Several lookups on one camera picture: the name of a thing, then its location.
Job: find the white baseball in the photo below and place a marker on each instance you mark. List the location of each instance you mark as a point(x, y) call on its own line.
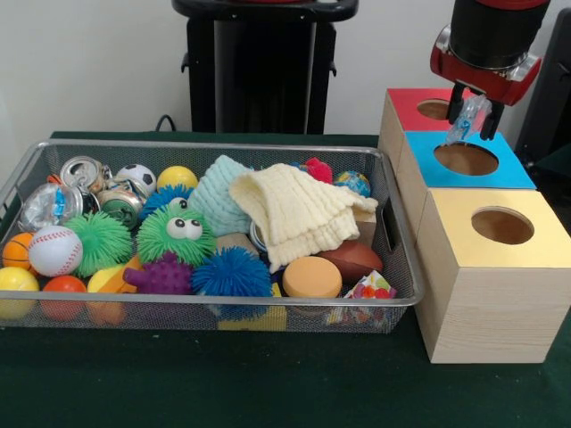
point(55, 251)

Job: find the clear mesh bin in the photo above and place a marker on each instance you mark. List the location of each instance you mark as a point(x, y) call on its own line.
point(36, 160)

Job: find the pale yellow knitted cloth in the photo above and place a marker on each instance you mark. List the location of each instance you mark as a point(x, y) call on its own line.
point(299, 214)

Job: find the clear plastic bottle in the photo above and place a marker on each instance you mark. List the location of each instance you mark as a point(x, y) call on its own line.
point(470, 120)

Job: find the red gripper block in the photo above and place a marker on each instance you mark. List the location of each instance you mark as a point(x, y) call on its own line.
point(500, 85)

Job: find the yellow ball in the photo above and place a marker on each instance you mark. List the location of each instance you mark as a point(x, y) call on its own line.
point(177, 177)

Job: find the orange round disc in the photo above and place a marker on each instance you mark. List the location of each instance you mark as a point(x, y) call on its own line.
point(311, 276)

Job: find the green fuzzy ball with eyes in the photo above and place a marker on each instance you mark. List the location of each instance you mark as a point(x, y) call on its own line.
point(159, 245)

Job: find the wooden box with three holes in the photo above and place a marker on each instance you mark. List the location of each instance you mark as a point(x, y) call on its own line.
point(482, 294)

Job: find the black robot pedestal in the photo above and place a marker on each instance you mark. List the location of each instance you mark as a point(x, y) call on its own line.
point(259, 80)

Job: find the purple spiky ball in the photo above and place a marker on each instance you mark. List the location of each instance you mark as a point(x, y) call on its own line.
point(162, 275)

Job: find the green spiky ball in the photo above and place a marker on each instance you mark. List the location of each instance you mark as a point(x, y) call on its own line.
point(100, 242)

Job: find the mint green knitted cloth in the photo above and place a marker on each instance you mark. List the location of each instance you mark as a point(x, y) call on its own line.
point(219, 196)

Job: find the dark green table cloth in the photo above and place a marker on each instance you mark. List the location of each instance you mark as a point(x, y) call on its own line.
point(178, 383)

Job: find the blue spiky ball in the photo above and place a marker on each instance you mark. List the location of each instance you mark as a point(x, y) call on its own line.
point(232, 275)

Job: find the small brown football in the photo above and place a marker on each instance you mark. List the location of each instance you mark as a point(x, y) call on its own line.
point(352, 261)

